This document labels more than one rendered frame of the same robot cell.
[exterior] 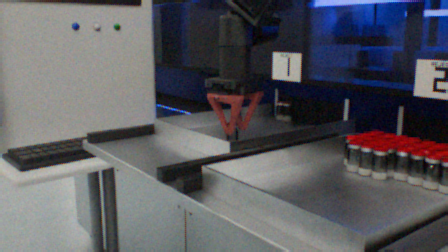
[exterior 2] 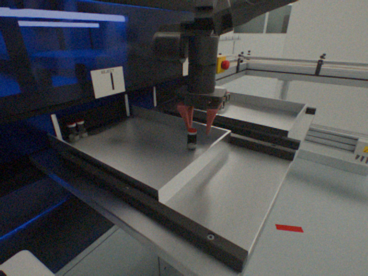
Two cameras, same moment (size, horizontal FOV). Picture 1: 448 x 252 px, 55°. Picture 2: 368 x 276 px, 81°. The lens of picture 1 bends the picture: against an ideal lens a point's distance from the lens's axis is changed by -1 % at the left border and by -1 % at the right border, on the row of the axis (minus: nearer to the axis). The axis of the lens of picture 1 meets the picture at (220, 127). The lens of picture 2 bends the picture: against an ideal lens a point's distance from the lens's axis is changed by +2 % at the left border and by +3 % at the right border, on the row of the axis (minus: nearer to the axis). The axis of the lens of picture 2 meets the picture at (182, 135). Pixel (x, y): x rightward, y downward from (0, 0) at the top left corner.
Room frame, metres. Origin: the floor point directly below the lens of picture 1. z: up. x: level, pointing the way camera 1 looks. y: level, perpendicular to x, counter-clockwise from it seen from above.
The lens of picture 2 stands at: (0.94, 0.39, 1.13)
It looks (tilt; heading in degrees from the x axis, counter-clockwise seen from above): 26 degrees down; 253
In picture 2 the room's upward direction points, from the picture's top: straight up
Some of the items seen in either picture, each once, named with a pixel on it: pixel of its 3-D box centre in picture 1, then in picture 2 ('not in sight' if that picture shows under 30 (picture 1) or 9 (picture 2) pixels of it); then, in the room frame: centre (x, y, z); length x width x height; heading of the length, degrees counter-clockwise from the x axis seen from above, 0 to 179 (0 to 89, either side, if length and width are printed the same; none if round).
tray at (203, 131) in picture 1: (254, 126); (141, 138); (0.90, -0.07, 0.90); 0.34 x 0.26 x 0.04; 127
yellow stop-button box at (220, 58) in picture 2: not in sight; (215, 64); (0.50, -0.52, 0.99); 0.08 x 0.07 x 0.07; 127
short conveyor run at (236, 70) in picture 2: not in sight; (216, 69); (0.36, -0.81, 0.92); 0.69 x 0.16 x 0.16; 37
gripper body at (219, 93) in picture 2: (235, 67); (201, 81); (0.77, -0.03, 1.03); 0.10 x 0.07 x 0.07; 143
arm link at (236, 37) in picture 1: (237, 31); (200, 49); (0.77, -0.03, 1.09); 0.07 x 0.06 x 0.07; 141
